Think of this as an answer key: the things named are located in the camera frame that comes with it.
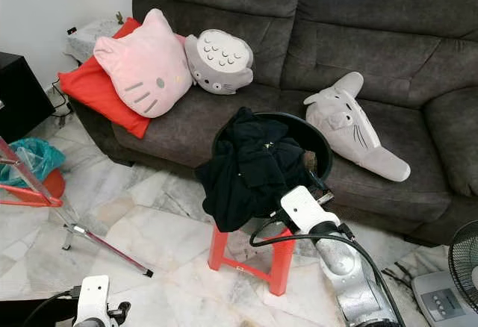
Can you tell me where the black t-shirt small logo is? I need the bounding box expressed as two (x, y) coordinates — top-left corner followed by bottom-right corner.
(194, 107), (307, 233)

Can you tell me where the red plastic hanger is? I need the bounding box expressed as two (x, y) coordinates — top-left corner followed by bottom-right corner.
(0, 185), (66, 208)

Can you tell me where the silver metal clothes rack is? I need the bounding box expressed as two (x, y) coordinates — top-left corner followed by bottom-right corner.
(0, 137), (154, 278)

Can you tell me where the red plastic stool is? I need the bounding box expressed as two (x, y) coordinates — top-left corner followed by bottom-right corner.
(208, 222), (296, 296)

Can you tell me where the teal plastic bin bag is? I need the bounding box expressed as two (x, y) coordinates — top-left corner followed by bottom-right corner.
(0, 138), (66, 187)

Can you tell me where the red cushion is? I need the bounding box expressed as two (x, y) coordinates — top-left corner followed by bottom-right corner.
(58, 17), (154, 140)

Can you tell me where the pink cat face pillow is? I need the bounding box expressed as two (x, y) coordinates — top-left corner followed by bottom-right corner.
(93, 8), (193, 119)

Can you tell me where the black plastic basket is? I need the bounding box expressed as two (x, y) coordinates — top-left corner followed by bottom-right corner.
(213, 110), (333, 219)

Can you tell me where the round grey creature pillow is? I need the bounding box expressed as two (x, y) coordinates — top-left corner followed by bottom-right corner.
(184, 28), (255, 95)

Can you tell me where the white lace covered side table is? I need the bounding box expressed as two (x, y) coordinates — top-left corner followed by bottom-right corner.
(66, 17), (128, 63)

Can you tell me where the long grey creature plush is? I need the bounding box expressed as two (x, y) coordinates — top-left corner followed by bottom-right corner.
(304, 72), (412, 182)

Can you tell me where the grey standing fan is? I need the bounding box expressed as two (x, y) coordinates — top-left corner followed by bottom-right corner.
(411, 220), (478, 327)

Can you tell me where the dark grey fabric sofa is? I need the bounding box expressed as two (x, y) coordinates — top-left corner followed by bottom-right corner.
(71, 0), (478, 246)

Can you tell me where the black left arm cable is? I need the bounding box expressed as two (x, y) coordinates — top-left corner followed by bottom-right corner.
(22, 288), (81, 327)

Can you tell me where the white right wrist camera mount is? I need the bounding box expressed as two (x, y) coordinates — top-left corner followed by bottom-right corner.
(280, 185), (331, 237)

